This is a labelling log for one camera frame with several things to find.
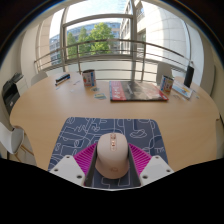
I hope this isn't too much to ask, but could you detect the printed mug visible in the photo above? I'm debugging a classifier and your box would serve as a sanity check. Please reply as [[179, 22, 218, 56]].
[[159, 74, 175, 95], [81, 68, 98, 89]]

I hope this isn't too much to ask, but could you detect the white chair with wooden legs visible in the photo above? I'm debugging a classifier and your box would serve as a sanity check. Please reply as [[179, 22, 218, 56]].
[[0, 121, 34, 158]]

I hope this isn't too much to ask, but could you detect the metal balcony railing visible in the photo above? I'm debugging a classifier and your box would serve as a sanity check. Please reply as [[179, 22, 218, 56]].
[[33, 38, 191, 76]]

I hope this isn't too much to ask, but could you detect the red and black magazine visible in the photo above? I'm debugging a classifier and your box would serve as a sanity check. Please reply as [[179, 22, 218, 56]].
[[109, 80, 170, 102]]

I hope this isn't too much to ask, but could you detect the black cylindrical speaker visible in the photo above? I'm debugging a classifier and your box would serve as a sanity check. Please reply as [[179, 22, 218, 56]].
[[183, 64, 195, 89]]

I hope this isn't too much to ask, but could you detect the small printed card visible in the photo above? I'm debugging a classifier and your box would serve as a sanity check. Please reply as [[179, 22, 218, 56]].
[[93, 93, 108, 101]]

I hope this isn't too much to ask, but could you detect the beige computer mouse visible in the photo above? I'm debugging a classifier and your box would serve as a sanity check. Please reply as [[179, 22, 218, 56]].
[[95, 132, 130, 180]]

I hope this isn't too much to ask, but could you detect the blue patterned mouse pad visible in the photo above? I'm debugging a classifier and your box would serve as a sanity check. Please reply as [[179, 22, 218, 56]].
[[47, 116, 169, 190]]

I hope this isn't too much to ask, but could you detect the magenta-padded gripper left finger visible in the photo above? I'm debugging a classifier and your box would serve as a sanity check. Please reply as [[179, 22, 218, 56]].
[[48, 143, 98, 187]]

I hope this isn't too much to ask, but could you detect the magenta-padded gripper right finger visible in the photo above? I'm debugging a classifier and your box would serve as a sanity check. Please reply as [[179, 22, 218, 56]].
[[128, 143, 175, 187]]

